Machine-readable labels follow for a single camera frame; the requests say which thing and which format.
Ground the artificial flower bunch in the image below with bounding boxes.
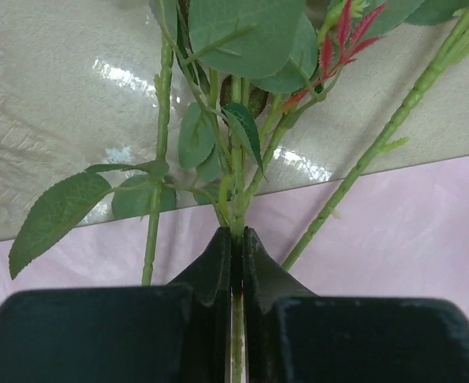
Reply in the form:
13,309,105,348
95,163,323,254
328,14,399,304
8,1,469,382

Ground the purple wrapping paper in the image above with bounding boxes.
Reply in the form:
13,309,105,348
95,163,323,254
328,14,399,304
0,156,469,318

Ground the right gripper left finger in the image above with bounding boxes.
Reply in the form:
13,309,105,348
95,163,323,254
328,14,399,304
0,228,231,382

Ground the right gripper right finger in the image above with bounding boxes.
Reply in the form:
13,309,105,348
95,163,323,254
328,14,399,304
242,228,469,382

